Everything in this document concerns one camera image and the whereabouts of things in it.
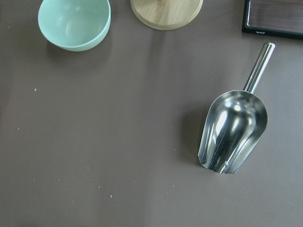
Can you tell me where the steel ice scoop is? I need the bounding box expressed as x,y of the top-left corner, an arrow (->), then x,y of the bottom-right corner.
198,42 -> 275,174

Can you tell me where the wooden cup tree stand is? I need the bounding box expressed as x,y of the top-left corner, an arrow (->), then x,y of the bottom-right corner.
130,0 -> 203,30

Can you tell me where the brown table mat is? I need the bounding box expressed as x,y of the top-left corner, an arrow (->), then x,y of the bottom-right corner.
0,0 -> 303,227

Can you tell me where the mint green bowl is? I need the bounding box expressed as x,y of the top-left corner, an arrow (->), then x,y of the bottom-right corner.
37,0 -> 111,52

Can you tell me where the wine glass rack tray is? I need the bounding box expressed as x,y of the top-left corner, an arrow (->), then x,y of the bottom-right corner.
242,0 -> 303,40

